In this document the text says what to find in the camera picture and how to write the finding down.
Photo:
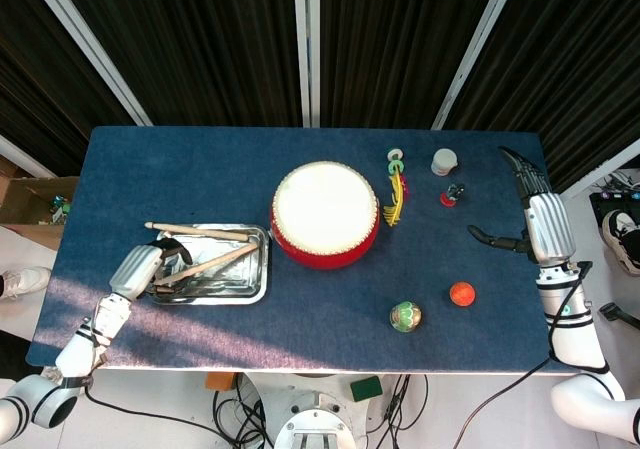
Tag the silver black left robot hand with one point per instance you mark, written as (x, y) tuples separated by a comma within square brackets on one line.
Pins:
[(135, 271)]

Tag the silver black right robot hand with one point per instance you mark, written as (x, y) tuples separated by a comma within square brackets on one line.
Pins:
[(550, 229)]

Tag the wooden drumstick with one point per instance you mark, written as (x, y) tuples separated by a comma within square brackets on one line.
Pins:
[(225, 259), (200, 230)]

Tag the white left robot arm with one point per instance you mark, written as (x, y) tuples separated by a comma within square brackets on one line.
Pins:
[(80, 351)]

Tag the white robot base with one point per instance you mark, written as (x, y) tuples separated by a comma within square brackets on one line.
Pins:
[(312, 419)]

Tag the shiny metal tray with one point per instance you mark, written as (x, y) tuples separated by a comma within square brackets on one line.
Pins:
[(240, 284)]

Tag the red drum with white skin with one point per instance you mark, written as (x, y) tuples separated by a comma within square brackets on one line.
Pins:
[(325, 209)]

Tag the black box with lights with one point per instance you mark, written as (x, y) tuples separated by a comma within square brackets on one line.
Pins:
[(607, 204)]

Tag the black and white sneaker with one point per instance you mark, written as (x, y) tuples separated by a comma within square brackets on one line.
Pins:
[(620, 234)]

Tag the small figurine with red base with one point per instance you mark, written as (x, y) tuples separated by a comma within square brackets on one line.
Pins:
[(450, 196)]

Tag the black handheld device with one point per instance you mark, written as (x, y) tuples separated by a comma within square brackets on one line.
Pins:
[(617, 313)]

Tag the orange ball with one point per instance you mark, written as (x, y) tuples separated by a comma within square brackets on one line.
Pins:
[(462, 294)]

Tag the small white cylinder cup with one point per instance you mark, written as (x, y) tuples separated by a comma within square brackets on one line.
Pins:
[(444, 161)]

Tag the brown cardboard box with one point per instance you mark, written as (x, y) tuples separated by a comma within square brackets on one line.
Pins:
[(30, 201)]

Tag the orange box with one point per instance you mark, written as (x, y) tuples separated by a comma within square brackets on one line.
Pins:
[(220, 381)]

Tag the yellow feather shuttlecock toy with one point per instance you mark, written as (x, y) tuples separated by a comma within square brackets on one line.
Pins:
[(397, 196)]

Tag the green and gold ball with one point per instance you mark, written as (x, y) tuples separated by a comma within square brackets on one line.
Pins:
[(406, 315)]

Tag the blue felt table mat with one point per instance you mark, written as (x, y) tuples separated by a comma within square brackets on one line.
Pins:
[(310, 329)]

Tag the green block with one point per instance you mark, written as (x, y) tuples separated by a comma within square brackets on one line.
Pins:
[(366, 389)]

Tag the white frame post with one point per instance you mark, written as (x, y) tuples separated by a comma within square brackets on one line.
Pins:
[(475, 49), (600, 171), (306, 44), (25, 156), (87, 44)]

